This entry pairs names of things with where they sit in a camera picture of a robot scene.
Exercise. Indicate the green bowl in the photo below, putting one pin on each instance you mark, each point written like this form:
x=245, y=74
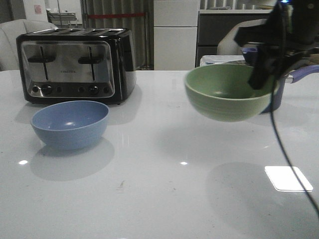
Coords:
x=221, y=92

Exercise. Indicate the black and chrome toaster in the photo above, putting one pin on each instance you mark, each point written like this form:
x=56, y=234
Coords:
x=58, y=65

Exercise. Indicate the glass lid with blue knob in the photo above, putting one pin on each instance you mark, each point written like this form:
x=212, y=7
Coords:
x=250, y=55

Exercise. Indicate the white refrigerator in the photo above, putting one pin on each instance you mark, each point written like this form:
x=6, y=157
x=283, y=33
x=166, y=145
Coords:
x=175, y=33

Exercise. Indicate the beige chair right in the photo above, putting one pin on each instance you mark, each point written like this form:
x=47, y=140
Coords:
x=227, y=46

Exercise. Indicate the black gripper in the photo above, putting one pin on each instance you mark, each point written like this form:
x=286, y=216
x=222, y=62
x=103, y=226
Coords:
x=292, y=26

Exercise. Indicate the clear plastic food container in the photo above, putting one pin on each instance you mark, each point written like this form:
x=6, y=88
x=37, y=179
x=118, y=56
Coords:
x=221, y=59

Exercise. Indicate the dark blue saucepan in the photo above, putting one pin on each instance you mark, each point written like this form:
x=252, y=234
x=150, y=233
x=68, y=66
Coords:
x=293, y=77

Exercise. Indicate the grey counter cabinet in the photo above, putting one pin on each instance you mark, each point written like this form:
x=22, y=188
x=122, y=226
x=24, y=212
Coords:
x=214, y=25

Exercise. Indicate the beige chair left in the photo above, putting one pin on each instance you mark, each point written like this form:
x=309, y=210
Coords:
x=9, y=31

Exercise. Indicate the blue bowl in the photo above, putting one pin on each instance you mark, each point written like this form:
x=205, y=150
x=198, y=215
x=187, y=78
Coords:
x=71, y=125

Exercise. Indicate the beige chair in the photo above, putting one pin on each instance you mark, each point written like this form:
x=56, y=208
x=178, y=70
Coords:
x=227, y=46
x=9, y=31

